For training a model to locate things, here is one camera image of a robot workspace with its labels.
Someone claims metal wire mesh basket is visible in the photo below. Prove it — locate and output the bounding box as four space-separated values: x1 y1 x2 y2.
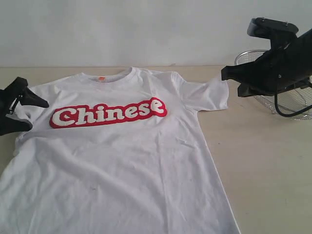
234 49 312 121

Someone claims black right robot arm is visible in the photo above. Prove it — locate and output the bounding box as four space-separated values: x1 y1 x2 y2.
221 30 312 97

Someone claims black right camera cable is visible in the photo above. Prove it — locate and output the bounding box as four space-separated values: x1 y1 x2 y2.
274 82 312 117

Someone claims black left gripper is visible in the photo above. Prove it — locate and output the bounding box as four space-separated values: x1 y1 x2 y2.
0 77 49 136

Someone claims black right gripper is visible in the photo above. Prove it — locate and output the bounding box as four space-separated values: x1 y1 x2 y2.
221 41 300 98

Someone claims white t-shirt red print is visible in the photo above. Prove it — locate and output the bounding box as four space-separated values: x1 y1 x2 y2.
0 67 240 234

